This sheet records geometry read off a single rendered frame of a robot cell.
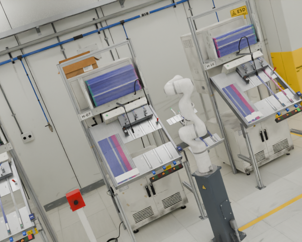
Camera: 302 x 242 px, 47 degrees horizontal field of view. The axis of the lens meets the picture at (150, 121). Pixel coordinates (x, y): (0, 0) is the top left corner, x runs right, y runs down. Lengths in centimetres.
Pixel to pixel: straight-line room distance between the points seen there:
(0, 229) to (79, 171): 209
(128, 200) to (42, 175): 184
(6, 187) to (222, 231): 196
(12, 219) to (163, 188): 149
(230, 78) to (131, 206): 175
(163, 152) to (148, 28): 236
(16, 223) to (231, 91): 246
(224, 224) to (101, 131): 147
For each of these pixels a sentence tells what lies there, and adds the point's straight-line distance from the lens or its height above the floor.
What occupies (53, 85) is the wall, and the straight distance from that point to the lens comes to 491.
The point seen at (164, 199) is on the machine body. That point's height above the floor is 22.
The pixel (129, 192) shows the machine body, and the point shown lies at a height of 47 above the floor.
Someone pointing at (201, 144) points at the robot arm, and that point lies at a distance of 281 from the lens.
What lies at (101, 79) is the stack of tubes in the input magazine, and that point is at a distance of 344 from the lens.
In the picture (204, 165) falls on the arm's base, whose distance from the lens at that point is 286.
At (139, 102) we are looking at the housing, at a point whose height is 127.
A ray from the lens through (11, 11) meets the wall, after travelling 495.
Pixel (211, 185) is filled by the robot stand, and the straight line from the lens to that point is 289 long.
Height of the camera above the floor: 196
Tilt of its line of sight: 15 degrees down
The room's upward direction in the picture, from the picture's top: 19 degrees counter-clockwise
